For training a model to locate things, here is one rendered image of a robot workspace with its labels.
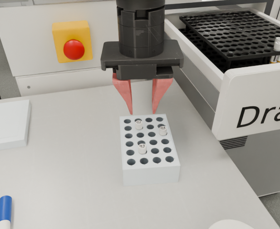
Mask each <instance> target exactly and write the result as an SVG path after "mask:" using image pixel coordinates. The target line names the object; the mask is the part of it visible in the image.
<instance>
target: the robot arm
mask: <svg viewBox="0 0 280 229"><path fill-rule="evenodd" d="M116 5H117V19H118V38H119V41H107V42H104V44H103V50H102V54H101V59H100V61H101V69H102V70H103V71H106V68H112V69H113V78H112V82H113V85H114V87H115V88H116V89H117V91H118V92H119V94H120V95H121V96H122V98H123V99H124V100H125V102H126V104H127V107H128V110H129V112H130V114H131V115H132V114H133V102H132V91H131V81H130V80H138V79H152V113H153V114H155V112H156V110H157V107H158V104H159V101H160V100H161V98H162V97H163V96H164V94H165V93H166V91H167V90H168V88H169V87H170V85H171V84H172V82H173V70H172V66H179V68H182V67H183V64H184V55H183V53H182V50H181V48H180V45H179V43H178V41H177V40H164V20H165V0H116Z"/></svg>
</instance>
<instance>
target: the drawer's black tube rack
mask: <svg viewBox="0 0 280 229"><path fill-rule="evenodd" d="M179 19H180V20H181V21H182V22H183V23H184V24H185V25H186V28H184V29H178V30H179V31H180V32H181V33H182V34H183V35H184V36H185V37H186V38H187V39H188V40H189V41H190V42H192V43H193V44H194V45H195V46H196V47H197V48H198V49H199V50H200V51H201V52H202V53H203V54H204V55H205V56H206V57H207V58H208V59H209V60H210V61H211V62H212V63H213V64H214V65H215V66H216V67H217V68H218V69H219V70H220V71H221V72H222V73H223V74H224V73H225V72H226V71H227V70H229V69H236V68H243V67H250V66H258V65H267V64H269V62H270V56H268V57H260V58H253V59H245V60H235V61H227V60H226V59H224V58H223V57H222V56H223V53H233V52H238V51H246V50H258V49H266V48H268V49H271V48H273V47H274V43H275V39H276V37H280V27H279V26H277V25H275V24H273V23H271V22H269V21H268V20H266V19H264V18H262V17H260V16H258V15H256V14H254V13H252V12H250V11H236V12H225V13H214V14H202V15H186V16H180V17H179Z"/></svg>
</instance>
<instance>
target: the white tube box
mask: <svg viewBox="0 0 280 229"><path fill-rule="evenodd" d="M119 120H120V136H121V152H122V168H123V186H134V185H145V184H162V183H173V182H178V179H179V173H180V166H181V165H180V162H179V158H178V155H177V151H176V148H175V145H174V141H173V138H172V134H171V131H170V127H169V124H168V120H167V117H166V114H150V115H134V116H120V117H119ZM138 120H140V121H142V130H137V129H136V128H135V122H136V121H138ZM161 126H165V127H166V128H167V134H166V136H161V135H160V134H159V128H160V127H161ZM140 144H145V145H146V147H147V150H146V154H144V155H141V154H139V152H138V146H139V145H140Z"/></svg>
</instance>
